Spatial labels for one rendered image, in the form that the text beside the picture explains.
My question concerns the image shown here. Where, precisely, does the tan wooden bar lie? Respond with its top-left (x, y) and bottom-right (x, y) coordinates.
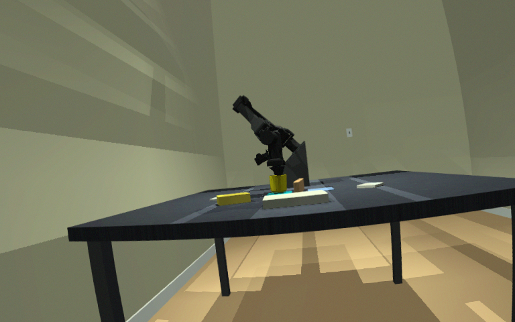
top-left (294, 178), bottom-right (304, 193)

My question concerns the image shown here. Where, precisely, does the cream flat bar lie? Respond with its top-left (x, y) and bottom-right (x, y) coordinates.
top-left (263, 190), bottom-right (329, 209)

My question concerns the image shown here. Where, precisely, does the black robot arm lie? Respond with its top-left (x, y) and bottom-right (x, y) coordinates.
top-left (232, 95), bottom-right (301, 166)

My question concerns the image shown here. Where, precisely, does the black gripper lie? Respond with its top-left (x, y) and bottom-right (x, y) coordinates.
top-left (267, 145), bottom-right (286, 176)

